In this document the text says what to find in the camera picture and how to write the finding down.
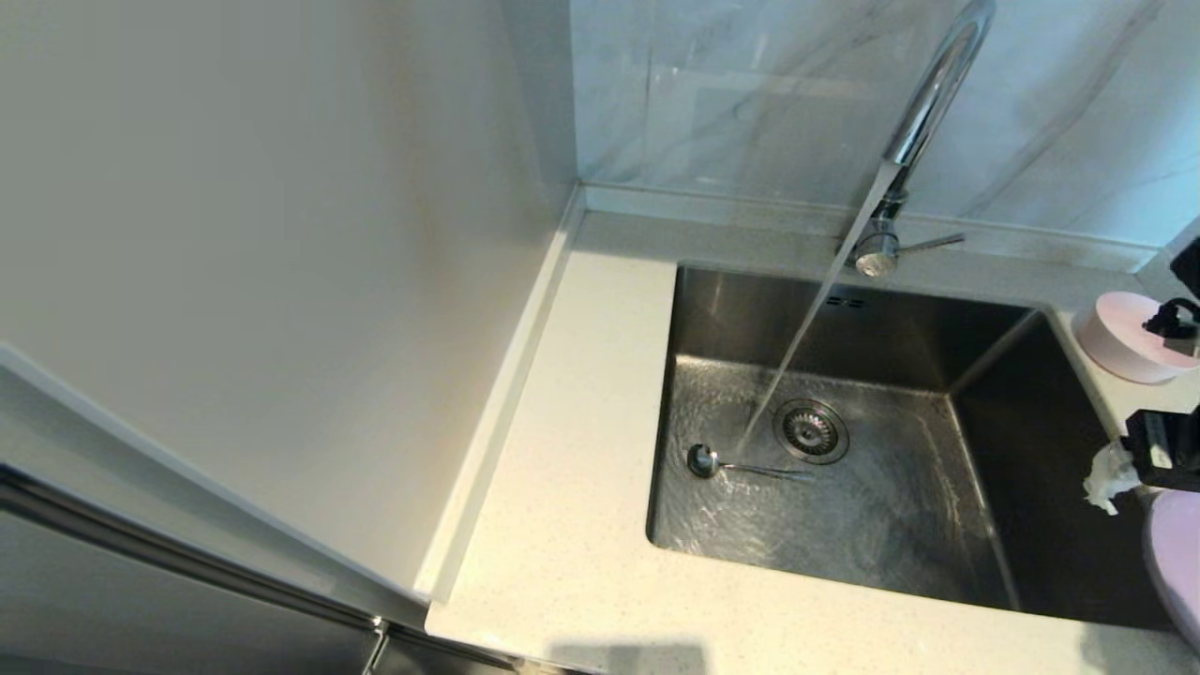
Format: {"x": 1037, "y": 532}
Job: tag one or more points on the metal spoon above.
{"x": 701, "y": 460}

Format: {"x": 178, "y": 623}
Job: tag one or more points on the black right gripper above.
{"x": 1172, "y": 450}

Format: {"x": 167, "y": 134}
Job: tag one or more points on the stainless steel sink basin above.
{"x": 862, "y": 544}

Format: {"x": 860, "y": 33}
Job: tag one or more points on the chrome gooseneck faucet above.
{"x": 937, "y": 84}

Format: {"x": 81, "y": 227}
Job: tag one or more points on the pink plastic bowl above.
{"x": 1116, "y": 337}

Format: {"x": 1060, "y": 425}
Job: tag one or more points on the round metal drain strainer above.
{"x": 811, "y": 431}

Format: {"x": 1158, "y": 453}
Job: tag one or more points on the lilac plastic plate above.
{"x": 1181, "y": 562}

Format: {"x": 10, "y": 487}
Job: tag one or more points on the grey appliance door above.
{"x": 112, "y": 609}

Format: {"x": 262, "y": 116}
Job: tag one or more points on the white cabinet side panel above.
{"x": 281, "y": 234}

